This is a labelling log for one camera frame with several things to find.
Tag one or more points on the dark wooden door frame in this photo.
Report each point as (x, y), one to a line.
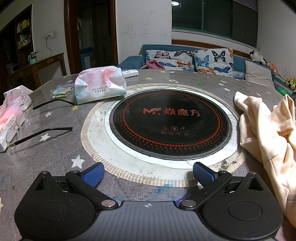
(69, 34)

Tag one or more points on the pink cloth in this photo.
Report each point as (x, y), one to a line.
(155, 64)

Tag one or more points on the glass kettle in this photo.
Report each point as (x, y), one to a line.
(33, 59)

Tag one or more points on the small colourful card packet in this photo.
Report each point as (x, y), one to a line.
(61, 90)

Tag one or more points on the green bowl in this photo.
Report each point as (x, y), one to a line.
(283, 91)

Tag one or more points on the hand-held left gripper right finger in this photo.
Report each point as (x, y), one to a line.
(204, 174)

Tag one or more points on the grey pillow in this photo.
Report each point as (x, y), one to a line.
(257, 70)

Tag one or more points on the butterfly print pillow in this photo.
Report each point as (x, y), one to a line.
(166, 58)
(212, 61)

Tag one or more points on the white remote control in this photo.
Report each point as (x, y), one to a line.
(130, 73)

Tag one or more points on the blue sofa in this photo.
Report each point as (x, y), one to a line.
(131, 61)

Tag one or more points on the black-temple eyeglasses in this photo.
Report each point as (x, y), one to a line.
(57, 128)

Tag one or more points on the plush bear in green vest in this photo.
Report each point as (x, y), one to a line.
(291, 83)

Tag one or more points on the pastel tissue pack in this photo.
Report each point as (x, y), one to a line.
(99, 81)

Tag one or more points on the dark wooden shelf cabinet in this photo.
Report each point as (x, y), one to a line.
(23, 25)

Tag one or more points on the wooden side table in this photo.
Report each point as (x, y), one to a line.
(41, 67)

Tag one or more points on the cream sweatshirt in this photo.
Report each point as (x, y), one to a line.
(266, 129)

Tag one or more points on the panda plush toy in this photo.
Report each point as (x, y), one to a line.
(256, 57)

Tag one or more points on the pink plush toy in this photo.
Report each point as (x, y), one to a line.
(272, 66)

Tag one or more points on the dark window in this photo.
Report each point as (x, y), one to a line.
(208, 18)

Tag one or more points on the round black induction cooktop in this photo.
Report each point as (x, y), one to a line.
(171, 129)

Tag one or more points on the white plastic bag packet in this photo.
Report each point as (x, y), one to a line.
(11, 113)

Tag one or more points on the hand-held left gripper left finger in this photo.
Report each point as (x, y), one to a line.
(93, 174)

